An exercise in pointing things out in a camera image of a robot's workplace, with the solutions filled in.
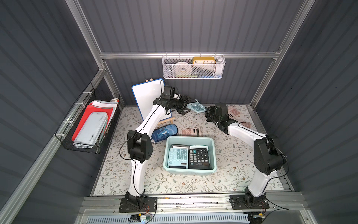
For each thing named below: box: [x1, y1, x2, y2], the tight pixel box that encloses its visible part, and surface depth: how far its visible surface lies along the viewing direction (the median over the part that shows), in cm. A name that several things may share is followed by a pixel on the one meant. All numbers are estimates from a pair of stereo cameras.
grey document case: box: [72, 112, 109, 149], surface depth 68 cm
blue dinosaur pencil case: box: [151, 124, 179, 143], surface depth 101 cm
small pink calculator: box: [180, 126, 201, 137], surface depth 103 cm
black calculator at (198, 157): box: [187, 145, 210, 170], surface depth 83 cm
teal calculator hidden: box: [166, 144, 189, 169], surface depth 84 cm
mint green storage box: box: [163, 136, 217, 175], surface depth 84 cm
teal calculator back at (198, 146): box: [189, 144, 209, 151], surface depth 88 cm
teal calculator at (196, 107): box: [186, 102, 207, 113], surface depth 93 cm
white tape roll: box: [173, 61, 193, 76], surface depth 86 cm
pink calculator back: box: [227, 105, 241, 119], surface depth 116 cm
